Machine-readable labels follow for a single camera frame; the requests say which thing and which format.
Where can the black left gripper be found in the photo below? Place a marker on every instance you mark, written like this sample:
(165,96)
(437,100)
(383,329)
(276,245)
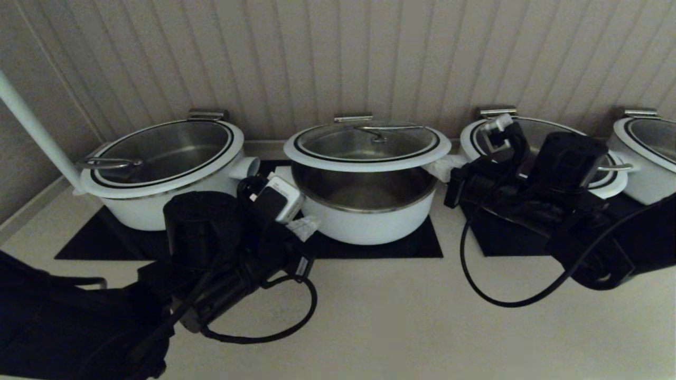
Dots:
(274,258)

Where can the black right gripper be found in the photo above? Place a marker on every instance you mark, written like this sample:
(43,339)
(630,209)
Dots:
(488,182)

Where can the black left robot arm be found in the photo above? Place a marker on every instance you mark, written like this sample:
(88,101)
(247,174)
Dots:
(63,316)

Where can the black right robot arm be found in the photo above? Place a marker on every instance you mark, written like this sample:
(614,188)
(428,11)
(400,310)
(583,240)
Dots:
(570,158)

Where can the white round cooking pot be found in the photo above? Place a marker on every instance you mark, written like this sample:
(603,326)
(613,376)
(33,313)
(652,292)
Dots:
(148,211)
(369,229)
(652,184)

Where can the black glass induction cooktop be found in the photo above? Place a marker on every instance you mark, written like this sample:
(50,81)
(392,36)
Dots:
(501,240)
(369,250)

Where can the white round pole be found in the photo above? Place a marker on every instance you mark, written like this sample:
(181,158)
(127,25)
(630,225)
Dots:
(31,126)

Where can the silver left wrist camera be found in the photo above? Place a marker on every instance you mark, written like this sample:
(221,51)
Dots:
(288,203)

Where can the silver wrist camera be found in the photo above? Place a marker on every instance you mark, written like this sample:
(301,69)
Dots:
(288,203)
(496,122)

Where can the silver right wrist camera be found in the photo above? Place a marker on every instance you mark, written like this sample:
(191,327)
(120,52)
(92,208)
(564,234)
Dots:
(496,122)

